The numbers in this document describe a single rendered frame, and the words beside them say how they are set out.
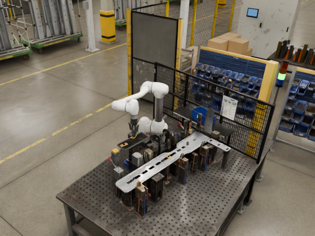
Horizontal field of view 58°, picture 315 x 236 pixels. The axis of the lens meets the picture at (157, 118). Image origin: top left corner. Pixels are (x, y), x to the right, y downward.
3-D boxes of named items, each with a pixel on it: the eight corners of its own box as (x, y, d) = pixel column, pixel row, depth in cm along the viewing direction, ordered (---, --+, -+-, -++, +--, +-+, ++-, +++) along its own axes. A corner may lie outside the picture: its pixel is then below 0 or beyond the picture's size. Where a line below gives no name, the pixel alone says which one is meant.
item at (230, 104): (234, 121, 366) (238, 100, 350) (219, 114, 380) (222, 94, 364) (235, 121, 368) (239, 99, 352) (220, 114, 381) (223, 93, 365)
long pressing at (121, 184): (127, 195, 272) (127, 194, 271) (113, 183, 285) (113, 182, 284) (211, 138, 359) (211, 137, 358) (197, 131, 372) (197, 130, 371)
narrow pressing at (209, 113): (210, 134, 364) (214, 111, 347) (203, 130, 371) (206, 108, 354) (211, 134, 365) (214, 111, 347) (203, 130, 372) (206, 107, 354)
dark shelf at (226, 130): (225, 138, 358) (225, 136, 356) (172, 112, 411) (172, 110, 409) (234, 132, 372) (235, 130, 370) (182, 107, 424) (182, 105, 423)
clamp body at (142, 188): (143, 220, 283) (143, 194, 265) (133, 211, 292) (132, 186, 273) (150, 214, 290) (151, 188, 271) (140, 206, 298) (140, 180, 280)
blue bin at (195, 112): (206, 127, 374) (207, 118, 367) (191, 117, 395) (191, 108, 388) (215, 123, 383) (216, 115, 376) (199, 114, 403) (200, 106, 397)
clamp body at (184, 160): (183, 186, 325) (185, 162, 308) (175, 180, 333) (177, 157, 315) (188, 182, 331) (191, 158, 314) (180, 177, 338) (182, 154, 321)
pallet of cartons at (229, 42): (229, 86, 740) (236, 47, 687) (202, 78, 782) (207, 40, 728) (248, 73, 822) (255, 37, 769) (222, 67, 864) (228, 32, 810)
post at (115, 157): (116, 185, 323) (115, 155, 300) (112, 182, 327) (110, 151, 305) (121, 182, 327) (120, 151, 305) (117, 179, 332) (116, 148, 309)
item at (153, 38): (179, 117, 597) (188, 18, 494) (176, 120, 587) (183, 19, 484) (130, 99, 661) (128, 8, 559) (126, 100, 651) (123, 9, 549)
